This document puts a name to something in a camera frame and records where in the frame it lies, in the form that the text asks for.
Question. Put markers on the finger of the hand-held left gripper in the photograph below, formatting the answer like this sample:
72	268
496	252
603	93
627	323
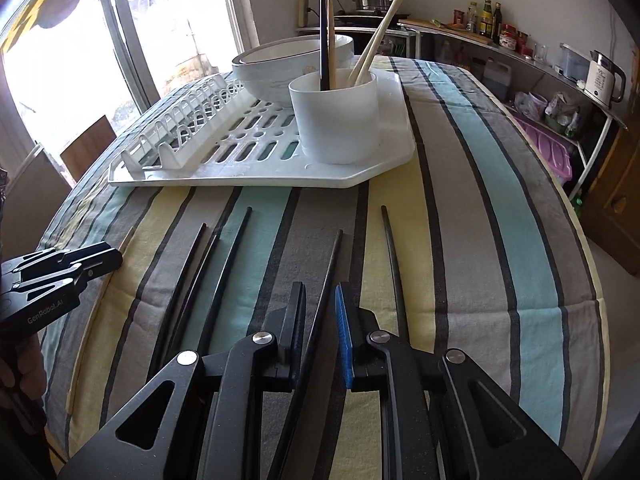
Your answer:
105	262
75	254

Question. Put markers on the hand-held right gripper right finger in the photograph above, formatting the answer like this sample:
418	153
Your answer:
344	330

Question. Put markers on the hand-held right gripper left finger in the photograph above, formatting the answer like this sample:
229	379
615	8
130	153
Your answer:
297	330

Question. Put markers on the white cup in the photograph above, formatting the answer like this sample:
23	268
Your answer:
335	125

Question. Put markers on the brown wooden chopstick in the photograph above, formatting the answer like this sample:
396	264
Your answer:
331	40

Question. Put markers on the dark brown chopstick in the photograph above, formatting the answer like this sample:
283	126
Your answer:
324	30

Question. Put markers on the light wooden chopstick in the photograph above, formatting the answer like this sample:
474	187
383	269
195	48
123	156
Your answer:
376	30
387	30

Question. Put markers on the person's left hand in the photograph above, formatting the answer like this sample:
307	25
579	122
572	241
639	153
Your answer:
27	375

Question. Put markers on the beige chair back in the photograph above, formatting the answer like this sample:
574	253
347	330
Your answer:
35	195

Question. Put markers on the brown wooden chair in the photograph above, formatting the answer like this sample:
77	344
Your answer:
87	150

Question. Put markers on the striped tablecloth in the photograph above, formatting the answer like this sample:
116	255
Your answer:
475	260

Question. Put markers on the white plastic dish rack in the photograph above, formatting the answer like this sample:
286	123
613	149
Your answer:
250	160

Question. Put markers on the large white bowl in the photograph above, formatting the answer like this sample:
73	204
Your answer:
265	85

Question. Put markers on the glass sliding door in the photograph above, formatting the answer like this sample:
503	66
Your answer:
125	20

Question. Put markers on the yellow black striped sign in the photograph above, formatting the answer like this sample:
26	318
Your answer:
20	20

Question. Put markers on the storage box with pink lid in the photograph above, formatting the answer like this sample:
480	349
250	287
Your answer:
545	150

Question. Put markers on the small white bowl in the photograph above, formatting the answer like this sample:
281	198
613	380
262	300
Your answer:
295	52

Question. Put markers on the white plastic bag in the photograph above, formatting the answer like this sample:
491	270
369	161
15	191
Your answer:
530	106

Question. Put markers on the dark plastic jug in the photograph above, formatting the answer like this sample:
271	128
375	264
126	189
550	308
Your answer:
497	82

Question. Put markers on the crumpled plastic bags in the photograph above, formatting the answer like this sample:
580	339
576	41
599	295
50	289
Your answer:
564	116

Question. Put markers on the wooden door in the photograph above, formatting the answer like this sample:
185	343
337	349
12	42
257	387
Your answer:
620	185

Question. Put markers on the black induction cooker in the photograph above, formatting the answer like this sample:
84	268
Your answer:
345	14

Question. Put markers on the wooden cutting board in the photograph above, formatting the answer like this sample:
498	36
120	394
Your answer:
450	31

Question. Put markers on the beige power strip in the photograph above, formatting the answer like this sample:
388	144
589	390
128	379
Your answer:
302	10

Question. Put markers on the metal kitchen shelf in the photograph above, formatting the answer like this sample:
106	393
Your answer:
545	67

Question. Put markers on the white red patterned jar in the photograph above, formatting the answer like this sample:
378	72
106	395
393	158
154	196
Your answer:
507	40

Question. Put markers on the small red seasoning jar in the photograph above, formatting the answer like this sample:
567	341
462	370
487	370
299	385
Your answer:
458	16

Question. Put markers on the clear seasoning bottle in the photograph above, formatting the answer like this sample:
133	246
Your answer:
472	19

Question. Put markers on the red lidded jar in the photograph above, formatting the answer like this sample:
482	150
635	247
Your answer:
522	44

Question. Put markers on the clear drinking glass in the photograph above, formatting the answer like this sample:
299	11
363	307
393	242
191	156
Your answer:
540	53

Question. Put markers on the green bottle yellow label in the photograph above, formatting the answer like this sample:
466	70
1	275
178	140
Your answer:
486	20

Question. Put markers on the dark sauce bottle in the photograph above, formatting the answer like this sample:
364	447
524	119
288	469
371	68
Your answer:
497	22

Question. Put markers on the water filter pitcher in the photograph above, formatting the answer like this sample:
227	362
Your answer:
572	65

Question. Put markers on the white electric kettle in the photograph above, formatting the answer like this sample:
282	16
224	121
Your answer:
600	82

